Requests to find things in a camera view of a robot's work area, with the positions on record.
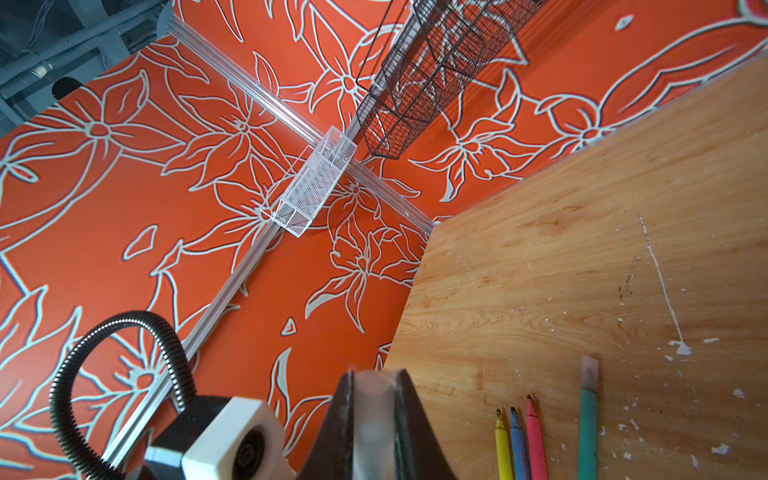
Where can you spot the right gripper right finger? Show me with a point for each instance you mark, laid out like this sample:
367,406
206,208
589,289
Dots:
417,452

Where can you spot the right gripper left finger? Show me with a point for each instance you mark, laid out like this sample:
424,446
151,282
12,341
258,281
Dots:
331,456

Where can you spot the clear pen cap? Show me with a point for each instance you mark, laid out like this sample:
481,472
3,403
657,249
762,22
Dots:
589,373
374,428

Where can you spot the green marker pen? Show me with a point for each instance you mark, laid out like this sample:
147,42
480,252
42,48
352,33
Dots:
588,436

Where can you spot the yellow marker pen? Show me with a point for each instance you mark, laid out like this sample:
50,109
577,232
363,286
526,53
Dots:
502,448

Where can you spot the pink marker pen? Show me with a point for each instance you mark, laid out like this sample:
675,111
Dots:
537,455

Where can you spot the clear plastic bin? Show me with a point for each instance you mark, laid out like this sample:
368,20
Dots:
312,185

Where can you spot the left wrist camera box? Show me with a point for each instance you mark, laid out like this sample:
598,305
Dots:
221,438

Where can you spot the black wire mesh basket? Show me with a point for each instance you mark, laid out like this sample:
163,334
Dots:
411,77

